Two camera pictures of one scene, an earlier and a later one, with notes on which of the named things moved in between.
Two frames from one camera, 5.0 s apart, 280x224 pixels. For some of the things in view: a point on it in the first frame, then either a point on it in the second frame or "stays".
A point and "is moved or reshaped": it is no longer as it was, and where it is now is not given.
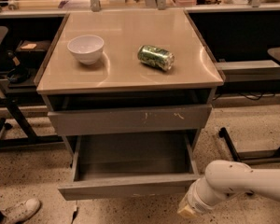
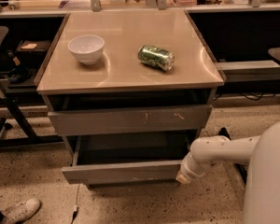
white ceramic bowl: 86,48 stays
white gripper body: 197,203 -> 188,172
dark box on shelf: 30,53 stays
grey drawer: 128,165 is moved or reshaped
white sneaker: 21,211 stays
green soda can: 156,57 stays
